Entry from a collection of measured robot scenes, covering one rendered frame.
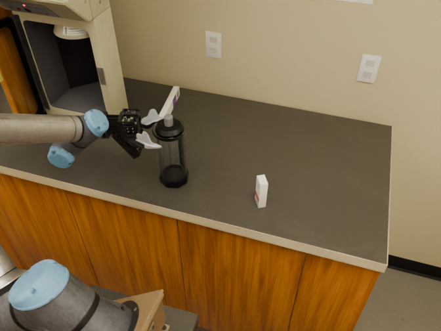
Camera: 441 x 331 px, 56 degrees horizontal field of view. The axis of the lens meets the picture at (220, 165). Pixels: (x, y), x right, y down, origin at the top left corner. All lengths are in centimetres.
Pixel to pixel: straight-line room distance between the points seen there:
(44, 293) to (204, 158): 82
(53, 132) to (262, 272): 85
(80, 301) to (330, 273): 82
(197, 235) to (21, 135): 69
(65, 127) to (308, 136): 93
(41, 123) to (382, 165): 116
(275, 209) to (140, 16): 102
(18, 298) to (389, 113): 148
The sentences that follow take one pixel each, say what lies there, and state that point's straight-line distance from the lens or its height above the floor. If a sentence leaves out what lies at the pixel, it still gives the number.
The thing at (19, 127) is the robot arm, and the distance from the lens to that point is 109.
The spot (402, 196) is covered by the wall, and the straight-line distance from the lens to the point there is 214.
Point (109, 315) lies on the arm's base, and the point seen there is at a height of 112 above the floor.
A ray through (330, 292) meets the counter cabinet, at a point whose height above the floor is 68.
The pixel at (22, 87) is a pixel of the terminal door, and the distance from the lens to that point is 172.
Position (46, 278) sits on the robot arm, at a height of 123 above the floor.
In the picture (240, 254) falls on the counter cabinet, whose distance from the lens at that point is 148.
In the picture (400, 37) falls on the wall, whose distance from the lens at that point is 168.
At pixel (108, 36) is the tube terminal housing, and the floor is 132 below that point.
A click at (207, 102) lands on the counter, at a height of 94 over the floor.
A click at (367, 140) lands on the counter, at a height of 94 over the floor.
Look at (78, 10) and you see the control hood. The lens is 140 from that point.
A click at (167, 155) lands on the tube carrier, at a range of 134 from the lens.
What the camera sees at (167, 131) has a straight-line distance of 129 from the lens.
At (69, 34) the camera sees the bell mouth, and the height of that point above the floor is 133.
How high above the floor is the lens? 197
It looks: 43 degrees down
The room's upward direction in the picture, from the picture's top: straight up
